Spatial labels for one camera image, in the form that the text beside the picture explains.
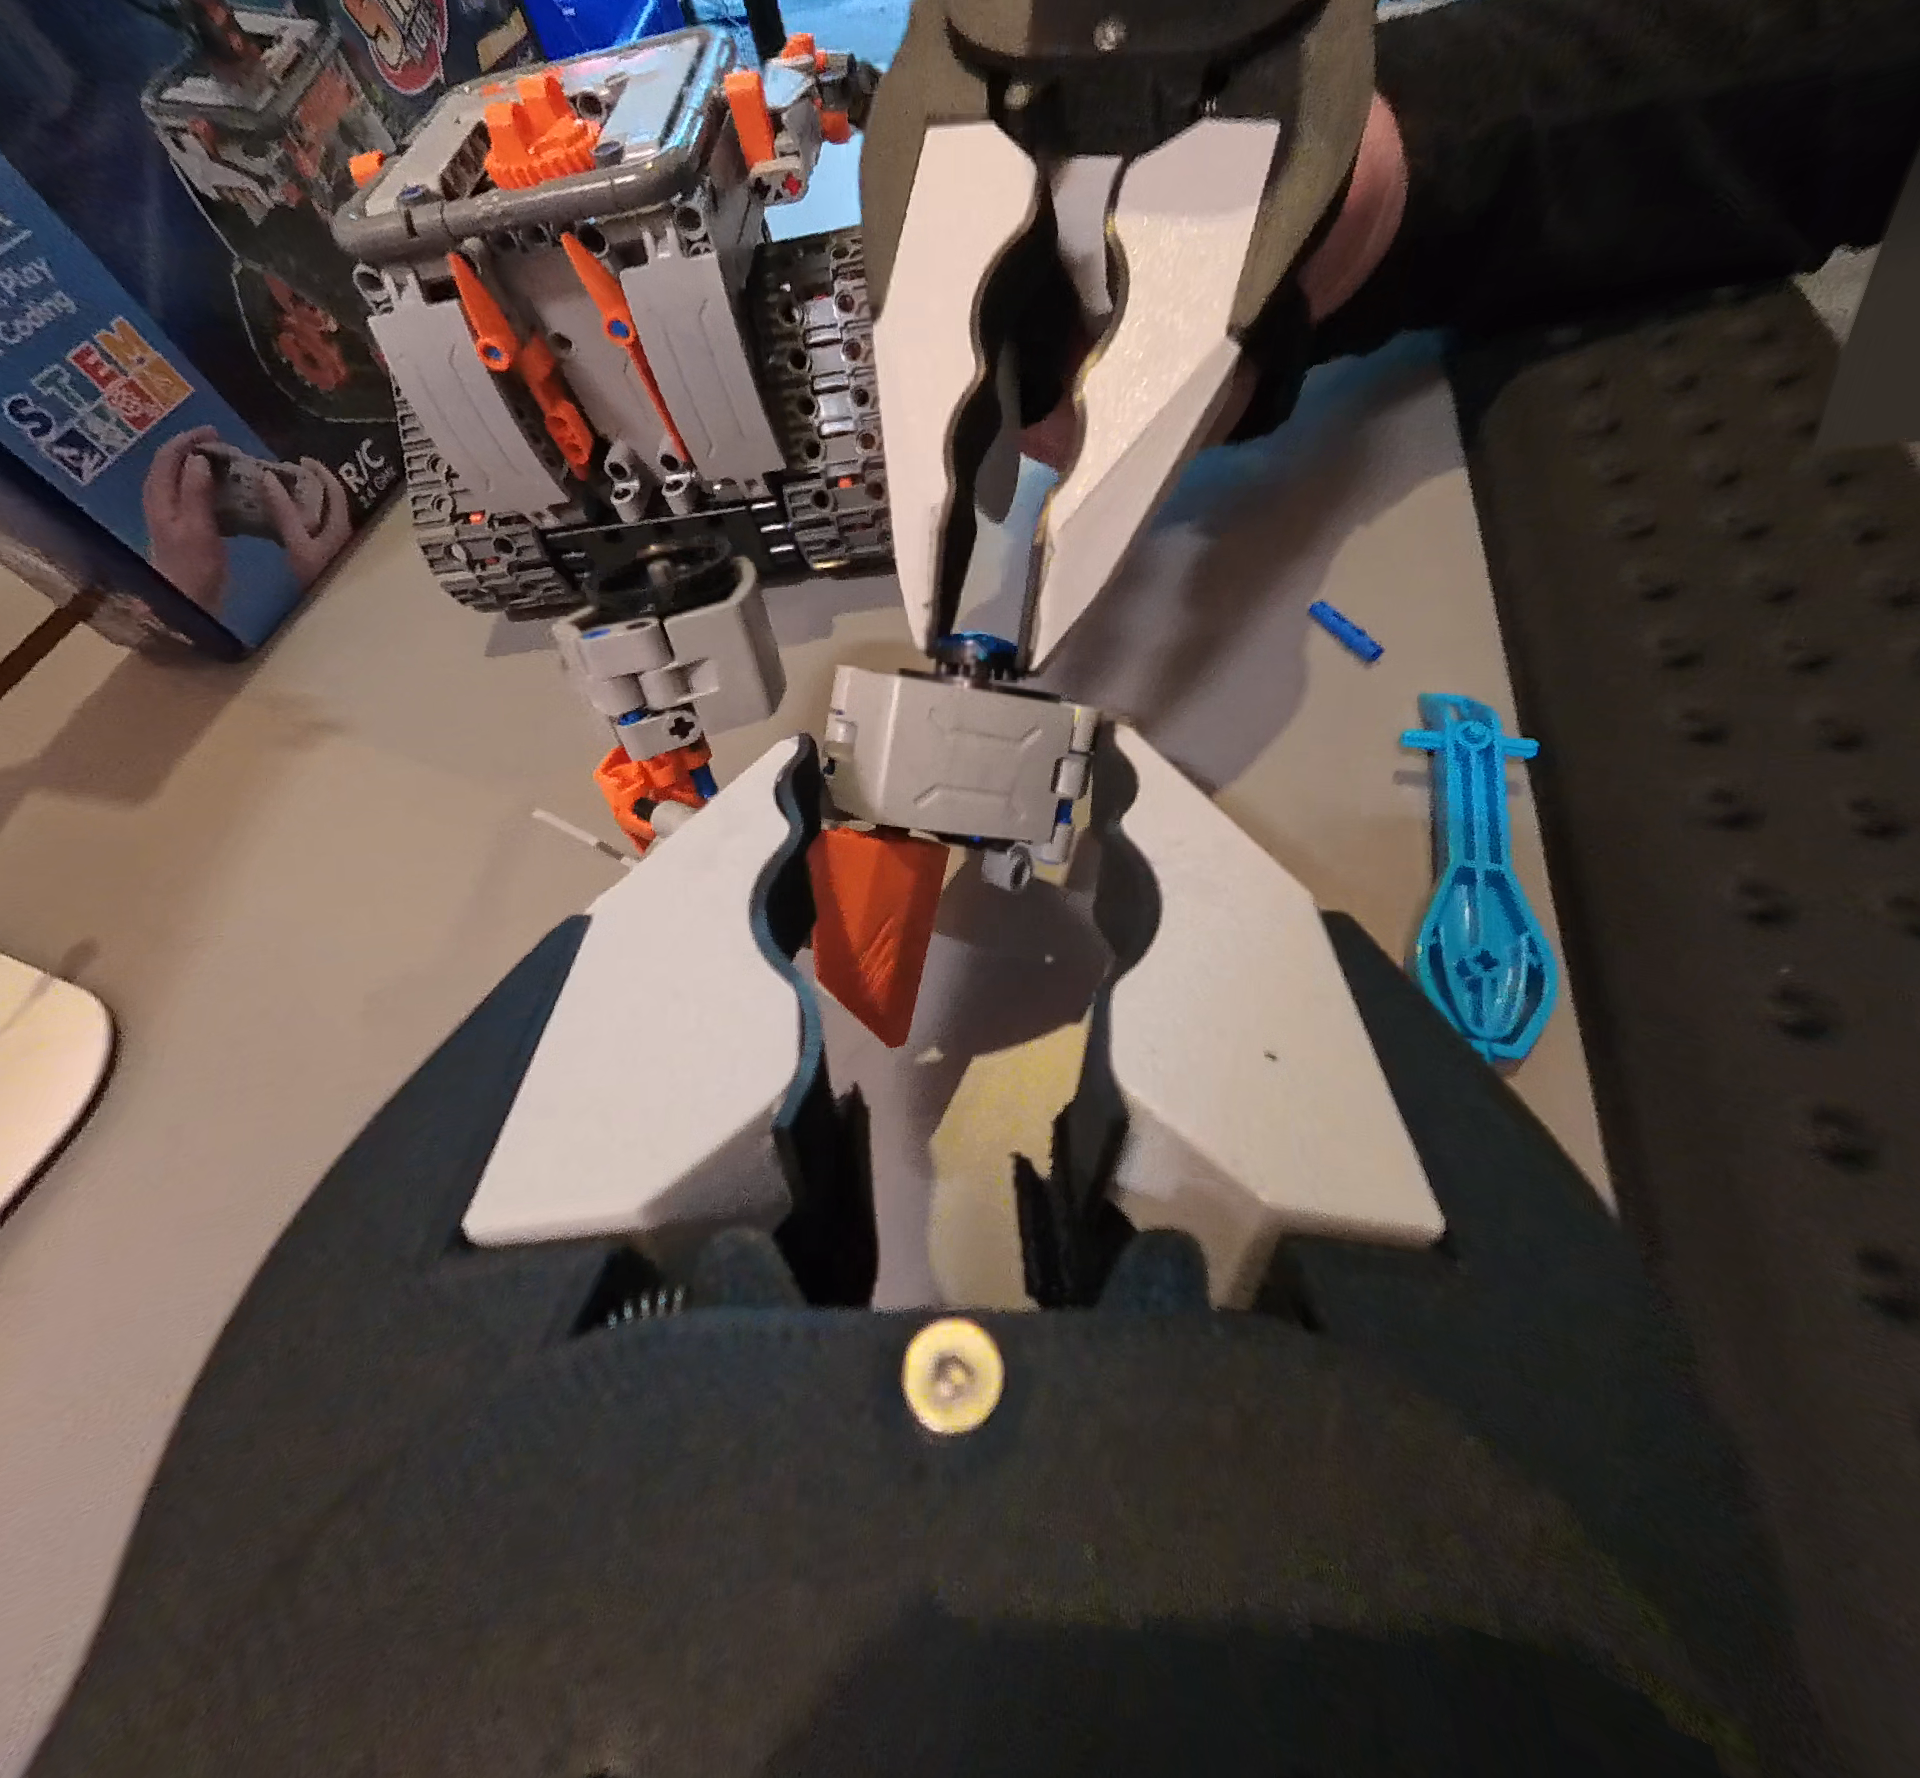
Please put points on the blue toy kit box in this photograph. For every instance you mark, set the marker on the blue toy kit box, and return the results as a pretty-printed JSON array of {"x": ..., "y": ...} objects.
[{"x": 89, "y": 352}]

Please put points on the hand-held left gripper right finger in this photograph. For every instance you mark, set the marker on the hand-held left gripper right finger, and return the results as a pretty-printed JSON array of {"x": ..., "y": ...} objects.
[{"x": 1275, "y": 1057}]

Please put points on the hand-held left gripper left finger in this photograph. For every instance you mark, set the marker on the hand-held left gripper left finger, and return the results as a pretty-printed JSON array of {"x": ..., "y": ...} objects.
[{"x": 659, "y": 1057}]

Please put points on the tiny blue toy piece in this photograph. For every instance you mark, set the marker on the tiny blue toy piece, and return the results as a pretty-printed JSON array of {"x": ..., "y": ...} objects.
[{"x": 1347, "y": 632}]

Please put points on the person's right hand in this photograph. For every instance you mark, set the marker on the person's right hand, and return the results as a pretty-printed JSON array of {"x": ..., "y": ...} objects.
[{"x": 1372, "y": 203}]

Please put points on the light blue brick separator tool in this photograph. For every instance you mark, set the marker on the light blue brick separator tool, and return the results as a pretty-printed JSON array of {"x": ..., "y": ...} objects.
[{"x": 1486, "y": 964}]

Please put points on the large grey orange toy vehicle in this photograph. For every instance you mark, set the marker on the large grey orange toy vehicle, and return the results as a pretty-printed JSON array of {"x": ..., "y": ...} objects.
[{"x": 451, "y": 383}]

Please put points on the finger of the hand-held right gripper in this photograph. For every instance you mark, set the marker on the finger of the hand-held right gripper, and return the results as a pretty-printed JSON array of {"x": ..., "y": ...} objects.
[
  {"x": 1184, "y": 307},
  {"x": 938, "y": 277}
]

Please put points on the person's right forearm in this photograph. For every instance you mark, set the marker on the person's right forearm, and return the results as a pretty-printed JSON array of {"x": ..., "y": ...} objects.
[{"x": 1650, "y": 85}]

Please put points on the white desk lamp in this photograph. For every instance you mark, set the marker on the white desk lamp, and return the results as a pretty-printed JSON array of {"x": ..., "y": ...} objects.
[{"x": 45, "y": 1057}]

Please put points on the translucent blue round stud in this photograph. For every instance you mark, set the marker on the translucent blue round stud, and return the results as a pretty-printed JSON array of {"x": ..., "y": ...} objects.
[{"x": 975, "y": 645}]

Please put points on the grey orange twin-motor toy assembly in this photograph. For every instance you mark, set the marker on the grey orange twin-motor toy assembly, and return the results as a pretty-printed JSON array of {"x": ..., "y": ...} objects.
[{"x": 961, "y": 760}]

